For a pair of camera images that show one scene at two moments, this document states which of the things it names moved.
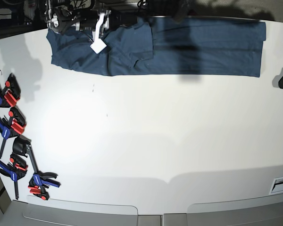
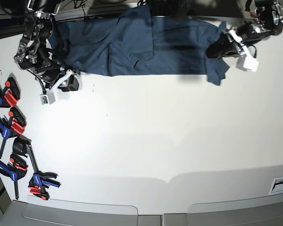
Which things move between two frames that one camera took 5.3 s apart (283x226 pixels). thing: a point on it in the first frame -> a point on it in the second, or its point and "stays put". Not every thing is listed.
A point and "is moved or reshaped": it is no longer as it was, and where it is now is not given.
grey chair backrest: x=268 y=212 stays put
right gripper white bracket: x=123 y=19 -> x=71 y=84
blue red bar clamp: x=9 y=96 stays put
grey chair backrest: x=38 y=211 stays put
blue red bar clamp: x=39 y=181 stays put
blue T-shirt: x=167 y=46 is moved or reshaped
